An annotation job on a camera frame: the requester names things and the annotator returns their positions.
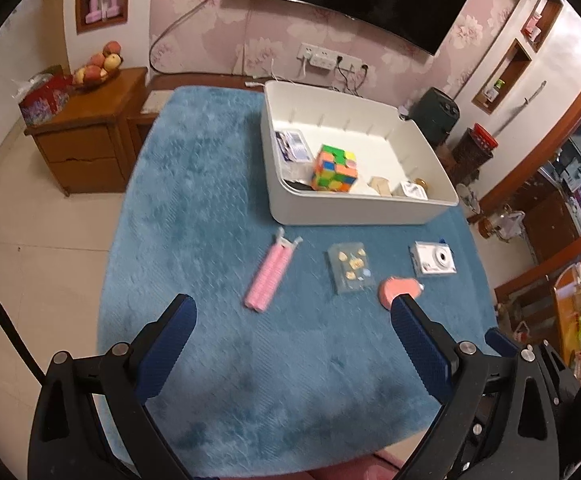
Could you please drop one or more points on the blue plush blanket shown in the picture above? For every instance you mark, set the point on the blue plush blanket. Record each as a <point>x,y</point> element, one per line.
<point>270,360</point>

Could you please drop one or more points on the orange wooden table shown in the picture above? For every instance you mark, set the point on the orange wooden table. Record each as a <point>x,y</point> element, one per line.
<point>565,320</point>

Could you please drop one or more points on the pink and white cups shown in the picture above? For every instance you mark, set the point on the pink and white cups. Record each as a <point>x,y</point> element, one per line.
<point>533,25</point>

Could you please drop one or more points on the white flat box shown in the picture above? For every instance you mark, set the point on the white flat box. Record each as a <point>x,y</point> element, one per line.
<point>155,102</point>

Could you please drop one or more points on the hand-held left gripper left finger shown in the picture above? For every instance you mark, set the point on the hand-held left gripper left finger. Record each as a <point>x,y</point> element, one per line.
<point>170,340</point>

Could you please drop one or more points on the white power strip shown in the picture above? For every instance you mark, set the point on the white power strip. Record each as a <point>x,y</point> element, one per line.
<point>315,56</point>

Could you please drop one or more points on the white small packet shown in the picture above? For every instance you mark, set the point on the white small packet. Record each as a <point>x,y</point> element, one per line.
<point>409,192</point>

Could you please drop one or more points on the pink round object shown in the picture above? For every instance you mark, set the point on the pink round object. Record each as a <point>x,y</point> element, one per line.
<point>395,290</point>

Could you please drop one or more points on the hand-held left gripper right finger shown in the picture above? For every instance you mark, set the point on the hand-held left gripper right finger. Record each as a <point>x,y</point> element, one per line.
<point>423,345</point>

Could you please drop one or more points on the grey rod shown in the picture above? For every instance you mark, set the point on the grey rod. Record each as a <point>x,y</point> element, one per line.
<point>523,106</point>

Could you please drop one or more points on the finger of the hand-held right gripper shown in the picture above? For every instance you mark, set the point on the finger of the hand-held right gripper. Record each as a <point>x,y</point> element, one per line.
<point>559,377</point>
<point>503,340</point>

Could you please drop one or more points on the glass ornament set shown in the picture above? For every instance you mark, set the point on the glass ornament set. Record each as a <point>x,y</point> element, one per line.
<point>503,224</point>

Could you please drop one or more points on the white storage box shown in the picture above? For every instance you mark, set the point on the white storage box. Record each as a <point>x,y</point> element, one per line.
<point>290,200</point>

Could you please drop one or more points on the pink fleece clothing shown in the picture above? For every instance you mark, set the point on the pink fleece clothing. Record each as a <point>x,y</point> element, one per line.
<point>350,470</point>

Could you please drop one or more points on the clear packet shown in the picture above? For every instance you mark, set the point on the clear packet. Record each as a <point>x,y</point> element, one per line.
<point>293,146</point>

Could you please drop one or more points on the white wall outlet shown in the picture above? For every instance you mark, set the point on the white wall outlet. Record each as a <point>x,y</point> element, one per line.
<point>353,64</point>

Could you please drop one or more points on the small green bottle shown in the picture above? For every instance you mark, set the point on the small green bottle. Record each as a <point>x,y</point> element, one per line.
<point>494,91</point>

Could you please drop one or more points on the pink foam hair roller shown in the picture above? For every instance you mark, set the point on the pink foam hair roller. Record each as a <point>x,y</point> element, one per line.
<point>268,275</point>

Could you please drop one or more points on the dark green appliance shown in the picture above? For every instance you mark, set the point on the dark green appliance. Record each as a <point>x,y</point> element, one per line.
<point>435,115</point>

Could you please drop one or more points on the fruit bowl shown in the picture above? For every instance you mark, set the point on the fruit bowl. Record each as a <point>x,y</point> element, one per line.
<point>95,70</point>

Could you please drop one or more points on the white toy camera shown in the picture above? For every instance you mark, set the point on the white toy camera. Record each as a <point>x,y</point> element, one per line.
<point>433,258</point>

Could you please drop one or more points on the clear sticker pack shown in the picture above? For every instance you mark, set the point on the clear sticker pack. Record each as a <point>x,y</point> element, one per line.
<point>350,267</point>

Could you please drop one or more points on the tan wooden block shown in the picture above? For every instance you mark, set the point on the tan wooden block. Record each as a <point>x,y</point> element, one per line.
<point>381,186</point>

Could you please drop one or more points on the wooden sideboard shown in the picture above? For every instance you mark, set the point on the wooden sideboard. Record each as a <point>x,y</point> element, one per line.
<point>555,220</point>

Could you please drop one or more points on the colourful puzzle cube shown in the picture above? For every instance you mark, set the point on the colourful puzzle cube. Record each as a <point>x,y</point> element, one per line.
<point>334,169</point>

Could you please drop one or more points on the brown wooden cabinet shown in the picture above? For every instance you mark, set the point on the brown wooden cabinet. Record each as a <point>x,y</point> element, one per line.
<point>85,135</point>

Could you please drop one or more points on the dark basket with red lid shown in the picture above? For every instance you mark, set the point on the dark basket with red lid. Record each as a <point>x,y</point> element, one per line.
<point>475,152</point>

